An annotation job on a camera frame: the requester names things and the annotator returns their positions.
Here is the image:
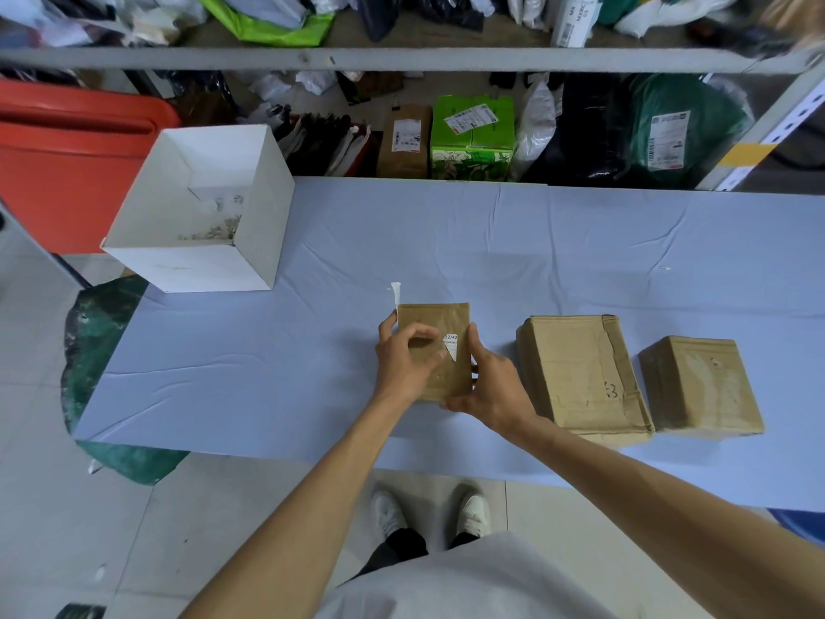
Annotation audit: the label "person's left hand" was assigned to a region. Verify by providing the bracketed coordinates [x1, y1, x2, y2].
[376, 310, 447, 407]

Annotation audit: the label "person's right hand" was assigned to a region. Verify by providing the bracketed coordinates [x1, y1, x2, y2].
[441, 323, 538, 439]

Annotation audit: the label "small labelled cardboard box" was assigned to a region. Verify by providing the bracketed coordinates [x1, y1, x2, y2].
[397, 303, 476, 404]

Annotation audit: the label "person's left forearm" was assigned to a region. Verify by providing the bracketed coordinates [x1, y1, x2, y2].
[180, 388, 421, 619]

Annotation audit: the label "person's right forearm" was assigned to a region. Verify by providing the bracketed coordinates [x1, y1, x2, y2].
[509, 415, 825, 619]

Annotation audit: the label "large taped cardboard box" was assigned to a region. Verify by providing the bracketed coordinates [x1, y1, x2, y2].
[516, 313, 656, 449]

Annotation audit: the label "person's right white shoe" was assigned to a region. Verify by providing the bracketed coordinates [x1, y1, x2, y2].
[455, 486, 492, 539]

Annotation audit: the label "person's white shoe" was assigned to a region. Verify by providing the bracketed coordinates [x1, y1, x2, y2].
[370, 487, 409, 542]
[455, 486, 492, 539]

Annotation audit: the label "person's left white shoe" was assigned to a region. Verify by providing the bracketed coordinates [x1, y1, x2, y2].
[370, 487, 409, 542]

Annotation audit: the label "light blue table cloth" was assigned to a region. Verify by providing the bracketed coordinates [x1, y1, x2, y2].
[73, 175, 825, 514]

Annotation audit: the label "person's black trousers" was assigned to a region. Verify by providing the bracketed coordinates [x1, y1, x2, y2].
[350, 527, 482, 588]

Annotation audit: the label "green patterned carton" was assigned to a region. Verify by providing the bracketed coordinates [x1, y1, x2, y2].
[430, 94, 517, 182]

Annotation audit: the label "brown parcel with label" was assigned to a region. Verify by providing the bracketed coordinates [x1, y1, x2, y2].
[376, 104, 433, 180]

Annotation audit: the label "white plastic parcel bag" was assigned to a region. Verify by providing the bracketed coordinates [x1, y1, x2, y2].
[512, 80, 557, 181]

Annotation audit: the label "squat brown cardboard box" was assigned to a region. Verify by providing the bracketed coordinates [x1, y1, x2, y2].
[638, 335, 766, 440]

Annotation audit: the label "person's white shirt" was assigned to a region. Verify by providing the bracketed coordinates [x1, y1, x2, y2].
[315, 531, 623, 619]

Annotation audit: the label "row of dark folded bags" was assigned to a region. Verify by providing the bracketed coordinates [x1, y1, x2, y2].
[277, 112, 379, 179]

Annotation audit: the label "black plastic parcel bag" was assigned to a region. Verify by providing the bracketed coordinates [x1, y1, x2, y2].
[522, 73, 647, 187]

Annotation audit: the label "open white cardboard box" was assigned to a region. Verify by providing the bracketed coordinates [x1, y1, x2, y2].
[101, 124, 296, 294]

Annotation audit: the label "grey metal shelf rack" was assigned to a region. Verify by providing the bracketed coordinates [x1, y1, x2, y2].
[0, 46, 825, 194]

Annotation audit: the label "dark green parcel bag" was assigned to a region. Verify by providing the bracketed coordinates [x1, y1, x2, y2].
[628, 73, 754, 189]

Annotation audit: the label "dark green sack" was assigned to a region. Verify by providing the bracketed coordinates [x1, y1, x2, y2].
[61, 277, 192, 488]

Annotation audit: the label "black crumpled plastic bags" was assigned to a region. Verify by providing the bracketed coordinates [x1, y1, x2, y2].
[356, 0, 486, 43]

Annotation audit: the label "tall white labelled parcel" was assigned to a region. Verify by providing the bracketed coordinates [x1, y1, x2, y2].
[549, 0, 604, 49]

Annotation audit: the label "bright green shopping bag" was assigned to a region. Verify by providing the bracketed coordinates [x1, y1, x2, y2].
[192, 0, 336, 48]

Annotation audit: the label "blue plastic crate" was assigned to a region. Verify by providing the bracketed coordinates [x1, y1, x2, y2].
[766, 508, 825, 550]

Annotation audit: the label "large white plastic bag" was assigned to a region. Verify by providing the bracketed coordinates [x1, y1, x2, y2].
[614, 0, 763, 40]

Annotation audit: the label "red plastic bin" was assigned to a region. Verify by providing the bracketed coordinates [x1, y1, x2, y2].
[0, 79, 182, 256]

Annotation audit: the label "pile of white crumpled bags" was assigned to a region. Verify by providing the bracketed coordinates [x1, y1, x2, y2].
[0, 0, 208, 49]

